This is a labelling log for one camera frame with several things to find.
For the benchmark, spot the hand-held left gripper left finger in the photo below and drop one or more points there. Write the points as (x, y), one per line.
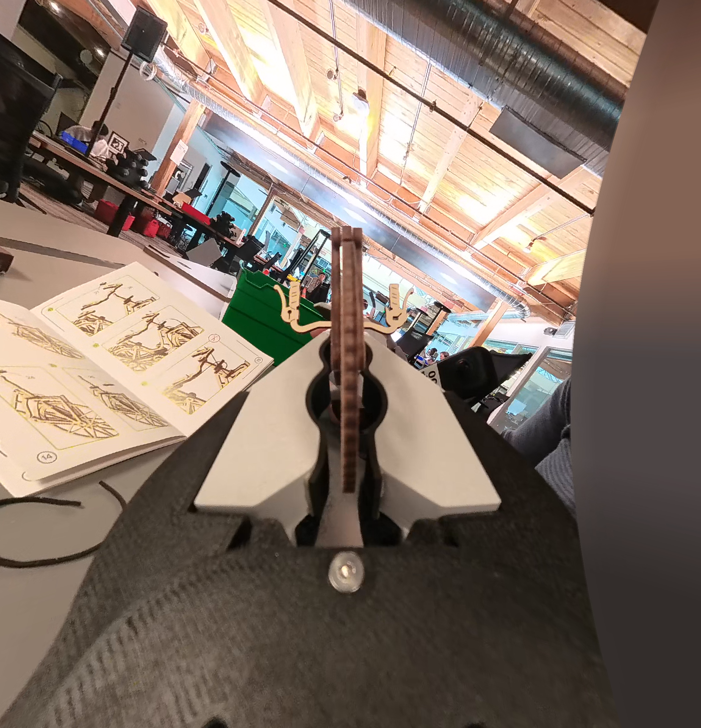
(254, 449)

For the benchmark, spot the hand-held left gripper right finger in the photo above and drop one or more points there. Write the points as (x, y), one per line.
(436, 455)

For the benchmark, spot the wooden wheel model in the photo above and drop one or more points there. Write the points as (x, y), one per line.
(348, 398)

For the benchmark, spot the person's right forearm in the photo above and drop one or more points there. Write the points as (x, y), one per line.
(549, 432)

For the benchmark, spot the green plastic crate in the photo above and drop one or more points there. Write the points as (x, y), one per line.
(254, 318)

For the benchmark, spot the open instruction booklet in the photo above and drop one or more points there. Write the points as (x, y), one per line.
(117, 364)

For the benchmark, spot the white flat board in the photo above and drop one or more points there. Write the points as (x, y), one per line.
(191, 273)

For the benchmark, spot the black ceiling panel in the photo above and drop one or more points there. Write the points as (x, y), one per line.
(535, 139)

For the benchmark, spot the red bin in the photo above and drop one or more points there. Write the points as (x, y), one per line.
(113, 213)
(152, 226)

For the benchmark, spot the long brown table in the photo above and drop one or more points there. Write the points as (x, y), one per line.
(100, 176)

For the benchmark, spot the printed marker tag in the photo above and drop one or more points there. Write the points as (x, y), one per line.
(117, 144)

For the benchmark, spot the blue bin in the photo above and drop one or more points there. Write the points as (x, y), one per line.
(76, 136)

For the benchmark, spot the black speaker stand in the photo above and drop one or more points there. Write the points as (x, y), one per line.
(113, 96)

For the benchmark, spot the black office chair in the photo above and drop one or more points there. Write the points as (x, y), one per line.
(18, 114)

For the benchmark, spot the black speaker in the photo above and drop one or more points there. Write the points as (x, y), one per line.
(145, 31)

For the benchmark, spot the large spiral ventilation duct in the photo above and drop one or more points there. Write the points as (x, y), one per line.
(498, 51)

